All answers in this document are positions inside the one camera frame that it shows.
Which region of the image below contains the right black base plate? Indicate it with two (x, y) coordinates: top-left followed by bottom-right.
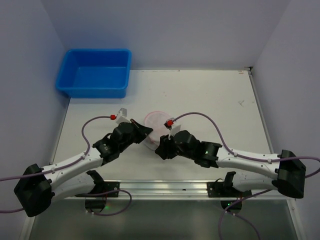
(206, 181), (252, 198)

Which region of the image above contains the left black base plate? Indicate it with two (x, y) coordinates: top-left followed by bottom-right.
(90, 181), (120, 194)

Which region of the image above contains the aluminium mounting rail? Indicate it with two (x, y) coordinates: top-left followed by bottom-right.
(51, 174), (287, 202)

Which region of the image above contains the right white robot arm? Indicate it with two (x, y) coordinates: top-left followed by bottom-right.
(155, 130), (306, 199)

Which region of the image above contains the blue plastic bin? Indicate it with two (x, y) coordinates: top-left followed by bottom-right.
(55, 48), (132, 99)

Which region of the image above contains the white mesh laundry bag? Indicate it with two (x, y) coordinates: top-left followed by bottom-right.
(143, 111), (172, 151)

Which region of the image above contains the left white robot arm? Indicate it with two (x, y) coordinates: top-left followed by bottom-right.
(13, 119), (153, 217)

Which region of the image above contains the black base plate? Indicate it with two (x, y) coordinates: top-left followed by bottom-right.
(90, 181), (120, 194)
(206, 181), (252, 198)

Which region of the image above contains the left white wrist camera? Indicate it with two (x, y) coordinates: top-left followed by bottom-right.
(115, 107), (130, 125)

